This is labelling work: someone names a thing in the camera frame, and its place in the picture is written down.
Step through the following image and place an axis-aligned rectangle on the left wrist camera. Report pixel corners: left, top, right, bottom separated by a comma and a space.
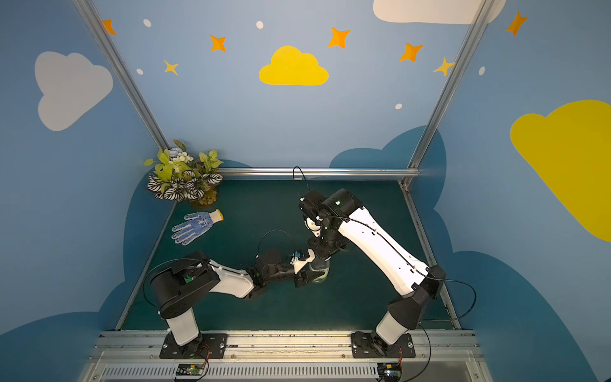
290, 248, 315, 275

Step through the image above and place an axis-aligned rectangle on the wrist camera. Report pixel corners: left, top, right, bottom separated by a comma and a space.
290, 248, 315, 275
303, 210, 322, 237

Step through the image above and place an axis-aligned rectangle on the aluminium rail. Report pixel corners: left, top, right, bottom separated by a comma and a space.
219, 167, 419, 180
79, 329, 493, 381

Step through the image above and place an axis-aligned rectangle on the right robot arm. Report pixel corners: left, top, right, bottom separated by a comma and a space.
291, 189, 446, 345

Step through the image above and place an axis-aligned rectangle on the aluminium corner post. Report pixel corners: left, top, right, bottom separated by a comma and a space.
407, 0, 496, 172
72, 0, 170, 149

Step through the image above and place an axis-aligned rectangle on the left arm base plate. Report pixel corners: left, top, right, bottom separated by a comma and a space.
159, 333, 228, 360

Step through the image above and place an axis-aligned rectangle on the right aluminium corner post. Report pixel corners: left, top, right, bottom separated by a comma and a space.
407, 0, 496, 172

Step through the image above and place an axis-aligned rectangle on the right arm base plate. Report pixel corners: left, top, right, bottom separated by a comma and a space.
350, 331, 416, 359

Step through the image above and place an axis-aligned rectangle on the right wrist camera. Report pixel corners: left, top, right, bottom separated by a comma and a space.
303, 210, 322, 237

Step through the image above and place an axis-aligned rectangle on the blue dotted work glove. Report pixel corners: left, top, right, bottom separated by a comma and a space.
171, 209, 224, 246

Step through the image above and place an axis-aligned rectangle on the aluminium back rail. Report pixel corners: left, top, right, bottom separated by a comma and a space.
219, 167, 419, 180

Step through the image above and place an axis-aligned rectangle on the round clear bottle green label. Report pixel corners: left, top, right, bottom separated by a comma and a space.
310, 257, 330, 283

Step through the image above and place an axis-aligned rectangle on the aluminium front rail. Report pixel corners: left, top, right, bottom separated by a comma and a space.
79, 329, 493, 381

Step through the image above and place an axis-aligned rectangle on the left circuit board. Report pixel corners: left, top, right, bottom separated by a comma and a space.
175, 364, 204, 379

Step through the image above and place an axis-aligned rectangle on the right circuit board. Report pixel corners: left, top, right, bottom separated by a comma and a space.
376, 363, 402, 382

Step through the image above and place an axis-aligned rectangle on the artificial potted plant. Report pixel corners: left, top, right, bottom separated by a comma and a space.
144, 140, 224, 208

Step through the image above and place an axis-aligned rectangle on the circuit board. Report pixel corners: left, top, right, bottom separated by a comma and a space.
376, 363, 402, 382
175, 364, 204, 379

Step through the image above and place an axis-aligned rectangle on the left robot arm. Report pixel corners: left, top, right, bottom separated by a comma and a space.
150, 248, 330, 350

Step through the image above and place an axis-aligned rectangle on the left aluminium corner post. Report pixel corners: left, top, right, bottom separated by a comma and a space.
72, 0, 170, 149

